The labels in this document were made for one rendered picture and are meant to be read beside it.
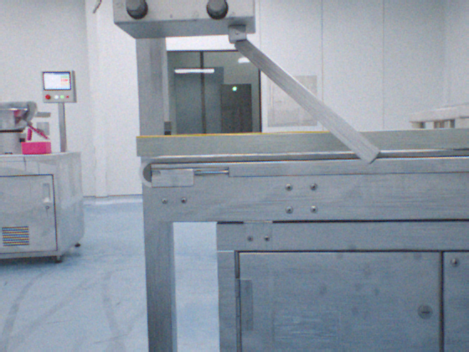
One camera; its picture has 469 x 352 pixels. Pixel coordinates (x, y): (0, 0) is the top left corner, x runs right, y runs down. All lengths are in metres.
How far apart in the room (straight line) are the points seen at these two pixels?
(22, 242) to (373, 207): 2.82
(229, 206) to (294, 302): 0.22
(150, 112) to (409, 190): 0.59
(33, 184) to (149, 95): 2.25
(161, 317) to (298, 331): 0.39
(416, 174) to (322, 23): 5.53
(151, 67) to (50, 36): 5.25
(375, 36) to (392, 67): 0.48
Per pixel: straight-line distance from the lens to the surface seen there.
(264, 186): 0.70
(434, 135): 0.74
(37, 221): 3.23
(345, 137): 0.61
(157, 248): 1.04
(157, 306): 1.09
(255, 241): 0.76
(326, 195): 0.71
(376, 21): 6.45
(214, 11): 0.66
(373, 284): 0.81
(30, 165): 3.19
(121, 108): 5.90
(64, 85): 3.53
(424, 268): 0.83
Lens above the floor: 0.85
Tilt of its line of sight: 4 degrees down
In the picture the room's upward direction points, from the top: 2 degrees counter-clockwise
